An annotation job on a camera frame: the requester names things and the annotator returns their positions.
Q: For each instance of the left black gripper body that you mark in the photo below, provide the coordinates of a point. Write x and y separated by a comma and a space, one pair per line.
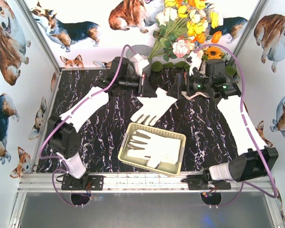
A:
144, 83

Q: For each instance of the artificial flower bouquet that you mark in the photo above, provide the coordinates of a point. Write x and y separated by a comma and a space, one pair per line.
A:
182, 26

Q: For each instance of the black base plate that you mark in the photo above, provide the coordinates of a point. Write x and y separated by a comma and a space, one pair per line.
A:
86, 182
196, 182

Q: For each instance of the grey cuffed glove back right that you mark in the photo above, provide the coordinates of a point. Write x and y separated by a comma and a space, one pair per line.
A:
190, 97

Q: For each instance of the beige plastic storage basket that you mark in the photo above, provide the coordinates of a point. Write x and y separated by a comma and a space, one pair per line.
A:
163, 168

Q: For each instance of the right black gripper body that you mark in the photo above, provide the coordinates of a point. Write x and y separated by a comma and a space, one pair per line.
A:
180, 84

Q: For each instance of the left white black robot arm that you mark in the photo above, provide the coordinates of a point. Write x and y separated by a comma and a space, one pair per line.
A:
124, 74

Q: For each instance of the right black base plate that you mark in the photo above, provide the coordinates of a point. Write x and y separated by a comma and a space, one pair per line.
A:
196, 182

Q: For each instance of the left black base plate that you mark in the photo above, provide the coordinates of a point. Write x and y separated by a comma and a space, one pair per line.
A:
86, 182

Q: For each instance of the grey metal bucket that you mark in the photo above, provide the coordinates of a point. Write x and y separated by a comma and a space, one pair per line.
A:
142, 51

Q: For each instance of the small sunflower pot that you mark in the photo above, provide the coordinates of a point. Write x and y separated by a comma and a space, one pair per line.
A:
213, 52

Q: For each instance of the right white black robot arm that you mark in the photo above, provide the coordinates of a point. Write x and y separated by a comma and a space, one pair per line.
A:
255, 159

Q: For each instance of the white glove green fingertips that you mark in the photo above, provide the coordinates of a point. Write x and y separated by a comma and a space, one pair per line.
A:
153, 148

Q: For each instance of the aluminium front frame rail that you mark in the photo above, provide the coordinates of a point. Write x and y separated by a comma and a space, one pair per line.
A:
114, 182

